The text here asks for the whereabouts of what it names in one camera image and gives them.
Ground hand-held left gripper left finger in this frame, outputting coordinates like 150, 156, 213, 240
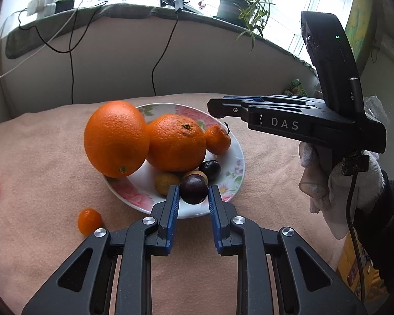
21, 185, 180, 315

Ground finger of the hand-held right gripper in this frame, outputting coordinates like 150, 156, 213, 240
221, 95, 317, 104
207, 98, 320, 119

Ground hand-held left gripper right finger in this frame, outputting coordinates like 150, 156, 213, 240
208, 185, 368, 315

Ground dark plum front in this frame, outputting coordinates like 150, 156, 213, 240
179, 174, 209, 205

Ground dark plum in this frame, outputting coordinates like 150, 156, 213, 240
179, 174, 209, 205
199, 160, 221, 182

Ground small mandarin with stem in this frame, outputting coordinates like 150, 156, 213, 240
204, 122, 232, 156

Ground dark plum back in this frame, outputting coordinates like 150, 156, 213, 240
199, 160, 221, 182

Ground white floral plate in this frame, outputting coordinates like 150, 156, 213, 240
102, 103, 245, 220

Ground rough-skinned orange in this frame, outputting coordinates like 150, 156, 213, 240
146, 114, 207, 173

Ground large smooth orange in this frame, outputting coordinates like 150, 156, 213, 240
84, 101, 151, 179

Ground person's right forearm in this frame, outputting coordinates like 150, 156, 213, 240
353, 169, 394, 299

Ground person's right hand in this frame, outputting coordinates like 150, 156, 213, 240
298, 96, 391, 241

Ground colourful snack package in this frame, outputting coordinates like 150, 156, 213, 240
283, 79, 322, 98

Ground green yellow map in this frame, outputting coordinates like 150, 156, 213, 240
344, 0, 383, 70

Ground orange kumquat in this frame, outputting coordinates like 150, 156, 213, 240
78, 208, 103, 236

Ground potted spider plant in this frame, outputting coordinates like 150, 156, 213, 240
197, 0, 276, 53

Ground yellow box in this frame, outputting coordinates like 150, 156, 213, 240
336, 232, 392, 297

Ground white chargers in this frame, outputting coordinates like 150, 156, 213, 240
27, 0, 57, 17

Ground black cable with adapter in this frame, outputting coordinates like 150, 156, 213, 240
151, 0, 184, 96

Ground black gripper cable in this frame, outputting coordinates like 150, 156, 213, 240
342, 153, 371, 302

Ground looping black cable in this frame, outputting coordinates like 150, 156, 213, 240
18, 1, 109, 105

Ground white cable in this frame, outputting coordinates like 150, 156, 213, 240
0, 0, 86, 83

